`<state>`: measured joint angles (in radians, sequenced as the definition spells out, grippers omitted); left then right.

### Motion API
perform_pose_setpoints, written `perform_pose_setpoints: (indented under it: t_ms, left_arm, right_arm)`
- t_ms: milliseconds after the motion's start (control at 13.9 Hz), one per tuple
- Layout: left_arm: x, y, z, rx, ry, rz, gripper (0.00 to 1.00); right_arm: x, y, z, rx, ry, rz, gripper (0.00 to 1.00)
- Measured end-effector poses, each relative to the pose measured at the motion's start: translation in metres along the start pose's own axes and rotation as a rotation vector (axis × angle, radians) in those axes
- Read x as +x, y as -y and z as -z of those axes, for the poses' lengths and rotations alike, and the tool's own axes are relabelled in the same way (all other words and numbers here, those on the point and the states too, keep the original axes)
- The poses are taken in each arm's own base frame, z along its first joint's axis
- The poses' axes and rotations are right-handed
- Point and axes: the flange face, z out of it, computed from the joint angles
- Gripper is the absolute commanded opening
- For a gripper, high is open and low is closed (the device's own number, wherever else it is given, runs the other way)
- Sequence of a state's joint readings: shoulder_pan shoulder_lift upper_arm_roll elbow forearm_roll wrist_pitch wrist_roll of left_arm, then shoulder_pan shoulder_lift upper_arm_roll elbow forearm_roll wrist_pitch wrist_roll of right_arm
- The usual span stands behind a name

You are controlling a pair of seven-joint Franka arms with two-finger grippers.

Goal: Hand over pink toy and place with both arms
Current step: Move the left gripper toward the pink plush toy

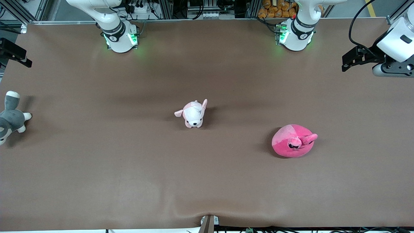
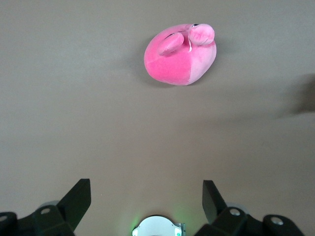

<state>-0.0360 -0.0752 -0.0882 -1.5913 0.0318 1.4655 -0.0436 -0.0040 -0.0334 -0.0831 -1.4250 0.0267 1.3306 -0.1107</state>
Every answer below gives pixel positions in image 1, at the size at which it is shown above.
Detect metal bracket at table edge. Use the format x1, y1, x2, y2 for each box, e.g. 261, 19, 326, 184
200, 215, 219, 233

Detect white power strip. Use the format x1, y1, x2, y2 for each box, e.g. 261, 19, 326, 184
129, 3, 150, 14

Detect pink round plush toy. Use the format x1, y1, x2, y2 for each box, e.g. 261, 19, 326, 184
271, 124, 318, 159

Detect gray white plush husky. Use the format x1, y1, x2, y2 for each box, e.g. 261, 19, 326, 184
0, 91, 32, 146

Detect white pink plush dog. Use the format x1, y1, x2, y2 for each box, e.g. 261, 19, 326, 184
174, 99, 208, 129

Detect aluminium frame profile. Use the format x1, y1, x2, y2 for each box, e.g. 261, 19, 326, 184
386, 3, 414, 25
0, 0, 49, 24

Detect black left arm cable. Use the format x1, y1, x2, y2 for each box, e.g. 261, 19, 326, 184
348, 0, 377, 50

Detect metal table edge rail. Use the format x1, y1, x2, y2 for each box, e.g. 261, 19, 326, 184
28, 19, 279, 25

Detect orange items box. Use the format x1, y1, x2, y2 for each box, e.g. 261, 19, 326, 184
257, 0, 299, 19

